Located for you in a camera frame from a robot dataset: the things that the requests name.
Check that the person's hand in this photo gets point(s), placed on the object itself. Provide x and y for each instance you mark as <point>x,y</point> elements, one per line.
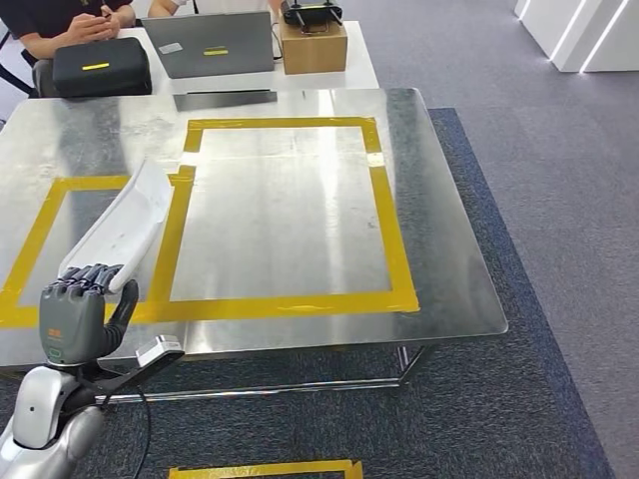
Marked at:
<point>114,14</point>
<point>90,30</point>

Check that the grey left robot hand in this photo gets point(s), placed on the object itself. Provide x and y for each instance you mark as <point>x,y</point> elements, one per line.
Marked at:
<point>75,327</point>

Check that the white plastic car part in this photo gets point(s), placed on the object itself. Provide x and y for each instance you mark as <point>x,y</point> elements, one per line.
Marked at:
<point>130,225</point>

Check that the person's forearm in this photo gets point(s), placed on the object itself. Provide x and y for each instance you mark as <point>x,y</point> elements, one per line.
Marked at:
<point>44,43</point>
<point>127,14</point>

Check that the steel workbench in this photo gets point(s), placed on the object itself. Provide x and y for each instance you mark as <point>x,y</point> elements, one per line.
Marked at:
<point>439,264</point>

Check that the black carry case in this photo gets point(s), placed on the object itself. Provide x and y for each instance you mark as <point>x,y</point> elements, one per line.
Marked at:
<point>100,82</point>

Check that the person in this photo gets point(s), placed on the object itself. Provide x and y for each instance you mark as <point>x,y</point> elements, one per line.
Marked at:
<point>40,13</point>

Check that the grey laptop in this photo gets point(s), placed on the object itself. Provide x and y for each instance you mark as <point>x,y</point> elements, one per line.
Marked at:
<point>209,46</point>

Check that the dark grey flat panel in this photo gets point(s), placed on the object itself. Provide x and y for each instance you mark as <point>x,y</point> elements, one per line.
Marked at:
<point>224,100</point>

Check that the black antenna router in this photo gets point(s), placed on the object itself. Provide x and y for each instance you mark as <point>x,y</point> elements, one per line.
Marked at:
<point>312,12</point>

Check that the brown cardboard box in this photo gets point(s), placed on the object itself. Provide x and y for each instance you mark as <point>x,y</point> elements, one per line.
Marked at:
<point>312,53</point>

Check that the white desk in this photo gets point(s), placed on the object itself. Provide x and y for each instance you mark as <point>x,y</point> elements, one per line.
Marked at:
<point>359,73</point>

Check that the white lit display counter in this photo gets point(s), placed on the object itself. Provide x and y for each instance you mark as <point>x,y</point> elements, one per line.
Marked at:
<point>549,26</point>

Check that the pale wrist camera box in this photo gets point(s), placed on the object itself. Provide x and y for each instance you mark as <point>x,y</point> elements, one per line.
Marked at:
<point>157,350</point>

